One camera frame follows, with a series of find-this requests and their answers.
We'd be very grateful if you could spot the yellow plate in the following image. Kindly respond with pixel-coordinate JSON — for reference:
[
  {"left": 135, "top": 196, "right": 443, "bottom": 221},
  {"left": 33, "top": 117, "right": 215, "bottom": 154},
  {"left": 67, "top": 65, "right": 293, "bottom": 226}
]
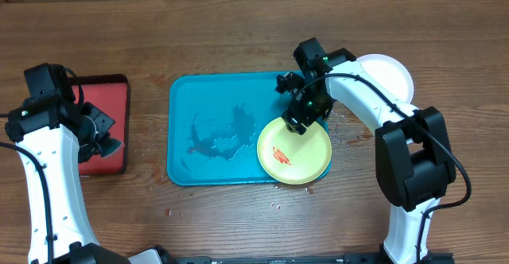
[{"left": 257, "top": 117, "right": 332, "bottom": 185}]

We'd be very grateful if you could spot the dark red tray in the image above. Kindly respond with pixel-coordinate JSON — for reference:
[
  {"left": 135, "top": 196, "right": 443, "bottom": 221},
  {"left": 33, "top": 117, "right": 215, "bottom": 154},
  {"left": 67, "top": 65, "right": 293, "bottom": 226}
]
[{"left": 70, "top": 74, "right": 130, "bottom": 176}]

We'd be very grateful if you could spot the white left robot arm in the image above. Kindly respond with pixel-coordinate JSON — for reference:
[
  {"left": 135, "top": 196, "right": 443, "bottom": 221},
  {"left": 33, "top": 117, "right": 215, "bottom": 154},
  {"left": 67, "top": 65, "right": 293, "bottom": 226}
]
[{"left": 6, "top": 103, "right": 130, "bottom": 263}]

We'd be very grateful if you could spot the teal plastic tray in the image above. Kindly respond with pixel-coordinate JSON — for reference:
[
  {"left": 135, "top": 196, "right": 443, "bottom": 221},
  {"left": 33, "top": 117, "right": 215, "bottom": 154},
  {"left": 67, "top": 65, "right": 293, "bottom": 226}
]
[{"left": 167, "top": 72, "right": 292, "bottom": 186}]

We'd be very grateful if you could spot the dark green bow-shaped sponge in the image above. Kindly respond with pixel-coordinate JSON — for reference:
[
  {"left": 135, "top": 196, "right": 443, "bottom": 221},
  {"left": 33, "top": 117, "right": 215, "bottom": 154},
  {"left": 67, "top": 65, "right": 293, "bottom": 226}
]
[{"left": 99, "top": 138, "right": 123, "bottom": 157}]

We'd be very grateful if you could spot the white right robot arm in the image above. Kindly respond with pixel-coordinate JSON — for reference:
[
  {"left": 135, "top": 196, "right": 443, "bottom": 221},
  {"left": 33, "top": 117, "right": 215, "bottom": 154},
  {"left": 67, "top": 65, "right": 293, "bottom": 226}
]
[{"left": 275, "top": 40, "right": 460, "bottom": 263}]

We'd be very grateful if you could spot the white plate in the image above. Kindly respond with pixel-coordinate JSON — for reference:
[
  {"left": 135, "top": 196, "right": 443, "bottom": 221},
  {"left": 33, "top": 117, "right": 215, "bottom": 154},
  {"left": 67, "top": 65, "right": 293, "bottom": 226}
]
[{"left": 357, "top": 54, "right": 414, "bottom": 103}]

